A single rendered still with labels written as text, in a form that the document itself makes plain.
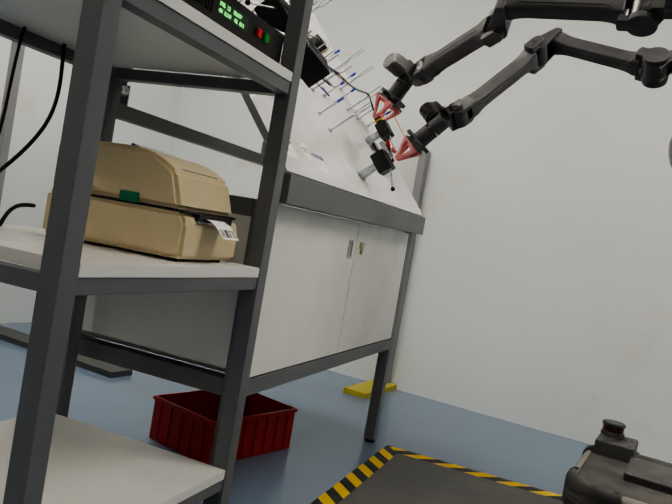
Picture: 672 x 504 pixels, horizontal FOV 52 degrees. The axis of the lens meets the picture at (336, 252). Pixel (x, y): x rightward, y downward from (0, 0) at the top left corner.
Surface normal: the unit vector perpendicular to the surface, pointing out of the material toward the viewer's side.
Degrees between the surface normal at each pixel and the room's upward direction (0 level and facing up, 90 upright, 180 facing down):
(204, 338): 90
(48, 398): 90
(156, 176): 90
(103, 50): 90
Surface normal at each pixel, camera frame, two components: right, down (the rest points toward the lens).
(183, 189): 0.94, -0.14
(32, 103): 0.87, 0.16
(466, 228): -0.47, -0.05
